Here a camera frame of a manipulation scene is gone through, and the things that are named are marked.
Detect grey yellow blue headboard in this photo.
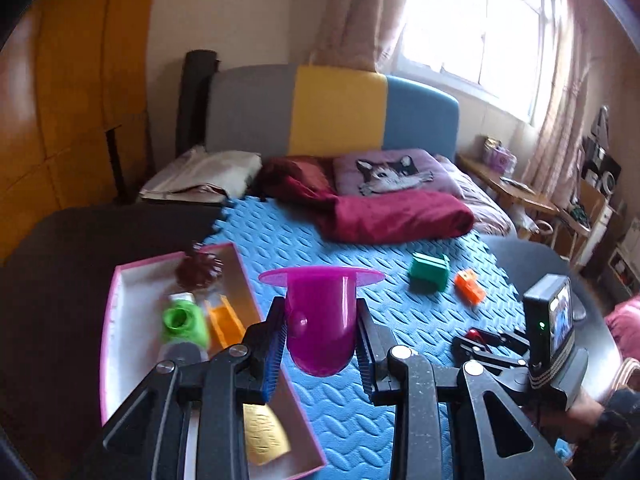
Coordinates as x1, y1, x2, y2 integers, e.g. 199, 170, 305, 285
207, 62, 460, 161

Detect green plastic spool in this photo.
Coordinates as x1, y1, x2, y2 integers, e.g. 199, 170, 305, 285
409, 252, 451, 292

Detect wooden wardrobe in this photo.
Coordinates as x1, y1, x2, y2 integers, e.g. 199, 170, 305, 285
0, 0, 161, 261

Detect white plastic bag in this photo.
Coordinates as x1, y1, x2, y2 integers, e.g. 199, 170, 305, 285
512, 205, 541, 233

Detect brown pinecone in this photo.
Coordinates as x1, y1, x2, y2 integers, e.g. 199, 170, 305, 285
175, 252, 224, 291

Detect pink cat print pillow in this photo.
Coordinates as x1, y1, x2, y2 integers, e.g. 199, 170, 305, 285
332, 149, 463, 198

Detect pink patterned curtain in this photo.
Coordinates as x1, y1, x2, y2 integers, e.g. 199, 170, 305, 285
520, 0, 601, 191
310, 0, 416, 76

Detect beige cloth bag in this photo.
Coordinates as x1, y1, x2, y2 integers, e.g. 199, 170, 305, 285
139, 146, 263, 206

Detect pink blanket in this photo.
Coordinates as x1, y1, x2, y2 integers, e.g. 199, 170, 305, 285
440, 157, 513, 236

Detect pink cardboard box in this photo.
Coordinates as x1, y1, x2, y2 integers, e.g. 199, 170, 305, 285
99, 242, 328, 480

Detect dark red cloth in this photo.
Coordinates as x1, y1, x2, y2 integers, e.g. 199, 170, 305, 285
312, 192, 475, 245

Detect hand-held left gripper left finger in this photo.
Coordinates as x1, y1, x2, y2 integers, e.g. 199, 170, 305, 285
100, 296, 288, 480

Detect yellow perforated egg shape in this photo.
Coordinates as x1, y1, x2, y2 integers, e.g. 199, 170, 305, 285
243, 402, 292, 463

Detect orange perforated block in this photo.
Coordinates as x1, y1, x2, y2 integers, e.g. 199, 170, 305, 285
454, 269, 486, 306

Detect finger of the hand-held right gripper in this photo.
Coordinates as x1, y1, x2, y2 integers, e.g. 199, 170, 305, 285
451, 336, 532, 387
480, 329, 532, 358

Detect pink garment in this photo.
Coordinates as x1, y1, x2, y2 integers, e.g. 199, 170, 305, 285
602, 294, 640, 361

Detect window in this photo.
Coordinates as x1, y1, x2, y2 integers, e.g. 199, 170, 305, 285
395, 0, 561, 121

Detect light green block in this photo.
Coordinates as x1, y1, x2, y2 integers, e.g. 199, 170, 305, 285
161, 305, 210, 348

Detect orange plastic tray piece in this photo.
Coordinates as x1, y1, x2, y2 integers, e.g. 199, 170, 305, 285
205, 296, 247, 356

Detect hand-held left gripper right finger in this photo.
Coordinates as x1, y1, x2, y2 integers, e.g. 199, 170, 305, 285
354, 302, 561, 480

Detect grey translucent cylinder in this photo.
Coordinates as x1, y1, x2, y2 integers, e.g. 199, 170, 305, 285
160, 342, 208, 366

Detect purple storage box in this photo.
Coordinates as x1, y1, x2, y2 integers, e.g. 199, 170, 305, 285
482, 136, 518, 171

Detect person's right forearm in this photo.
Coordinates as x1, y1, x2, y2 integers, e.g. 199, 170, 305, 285
540, 387, 640, 461

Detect black rolled mat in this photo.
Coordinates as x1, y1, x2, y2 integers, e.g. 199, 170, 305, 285
175, 50, 221, 158

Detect wooden folding chair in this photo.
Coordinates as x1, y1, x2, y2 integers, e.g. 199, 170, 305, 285
550, 180, 608, 261

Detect purple plastic funnel shape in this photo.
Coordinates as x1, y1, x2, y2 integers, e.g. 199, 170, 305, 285
259, 267, 387, 377

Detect wooden desk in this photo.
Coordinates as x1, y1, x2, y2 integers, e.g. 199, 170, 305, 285
457, 152, 558, 226

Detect brown red pillow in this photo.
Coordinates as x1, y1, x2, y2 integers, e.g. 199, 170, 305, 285
255, 156, 336, 206

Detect blue foam mat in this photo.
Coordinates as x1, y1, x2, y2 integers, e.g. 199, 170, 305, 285
202, 195, 531, 480

